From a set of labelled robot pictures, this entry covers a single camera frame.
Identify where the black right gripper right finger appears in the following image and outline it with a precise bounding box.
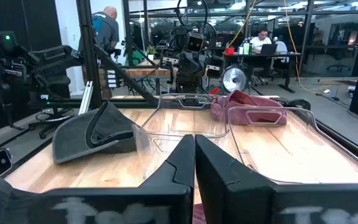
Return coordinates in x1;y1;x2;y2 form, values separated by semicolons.
195;134;358;224

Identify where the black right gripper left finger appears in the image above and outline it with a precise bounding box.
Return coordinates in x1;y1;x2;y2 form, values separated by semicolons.
26;134;196;224

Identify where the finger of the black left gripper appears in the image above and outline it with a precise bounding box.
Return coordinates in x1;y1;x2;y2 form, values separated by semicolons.
193;52;225;78
160;52;194;77

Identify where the small potted green plant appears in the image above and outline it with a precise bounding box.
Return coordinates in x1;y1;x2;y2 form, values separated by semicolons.
146;45;157;62

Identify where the round metal floor fan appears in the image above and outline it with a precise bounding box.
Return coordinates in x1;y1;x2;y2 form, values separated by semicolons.
221;65;248;93

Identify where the wooden workbench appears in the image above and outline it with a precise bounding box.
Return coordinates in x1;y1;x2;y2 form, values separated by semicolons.
125;59;180;78

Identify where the clear plastic bin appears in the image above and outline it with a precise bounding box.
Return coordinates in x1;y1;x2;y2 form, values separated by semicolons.
227;105;358;185
131;93;230;183

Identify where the person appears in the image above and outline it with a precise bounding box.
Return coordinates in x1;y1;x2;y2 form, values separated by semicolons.
249;27;273;54
78;6;121;55

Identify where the dark laptop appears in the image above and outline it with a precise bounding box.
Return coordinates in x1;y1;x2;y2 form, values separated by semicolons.
259;43;278;55

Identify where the black office desk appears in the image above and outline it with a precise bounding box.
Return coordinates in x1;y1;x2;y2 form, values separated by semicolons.
223;52;303;94

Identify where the silver aluminium extrusion piece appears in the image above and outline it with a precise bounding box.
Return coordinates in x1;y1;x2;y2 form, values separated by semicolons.
78;80;94;115

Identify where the black chair wheel base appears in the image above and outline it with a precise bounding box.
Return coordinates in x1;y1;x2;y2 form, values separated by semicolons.
28;107;77;140

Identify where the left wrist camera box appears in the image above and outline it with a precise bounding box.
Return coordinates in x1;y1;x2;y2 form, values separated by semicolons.
186;30;204;53

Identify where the black metal table frame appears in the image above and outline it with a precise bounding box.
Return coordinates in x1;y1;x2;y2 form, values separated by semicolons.
0;0;358;180

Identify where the yellow hanging cable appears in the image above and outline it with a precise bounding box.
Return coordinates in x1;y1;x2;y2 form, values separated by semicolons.
283;0;326;96

